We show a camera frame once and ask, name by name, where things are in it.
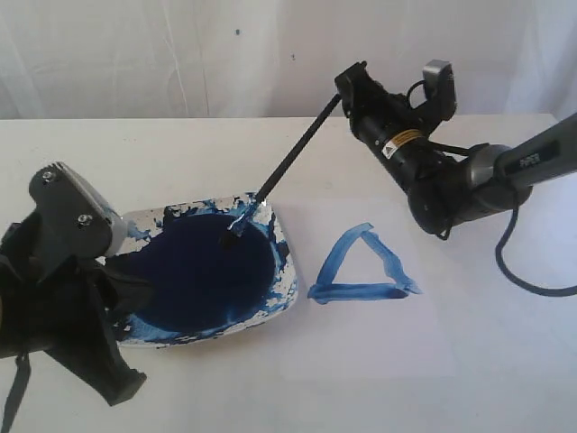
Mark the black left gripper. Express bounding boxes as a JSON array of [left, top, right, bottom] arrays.
[[1, 220, 153, 406]]

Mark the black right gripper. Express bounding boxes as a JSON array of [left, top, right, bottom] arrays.
[[334, 60, 432, 180]]

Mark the black paintbrush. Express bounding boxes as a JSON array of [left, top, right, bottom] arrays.
[[219, 94, 341, 248]]

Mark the white paper sheet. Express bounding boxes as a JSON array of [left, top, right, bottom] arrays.
[[279, 199, 453, 381]]

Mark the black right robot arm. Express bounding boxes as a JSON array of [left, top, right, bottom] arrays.
[[334, 60, 576, 239]]

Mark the white square paint dish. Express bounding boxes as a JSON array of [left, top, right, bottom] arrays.
[[105, 193, 298, 347]]

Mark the white backdrop cloth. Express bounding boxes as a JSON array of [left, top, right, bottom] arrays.
[[1, 1, 576, 119]]

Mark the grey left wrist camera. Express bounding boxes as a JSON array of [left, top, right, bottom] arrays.
[[29, 161, 127, 259]]

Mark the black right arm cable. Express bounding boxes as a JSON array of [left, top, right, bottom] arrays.
[[494, 202, 577, 298]]

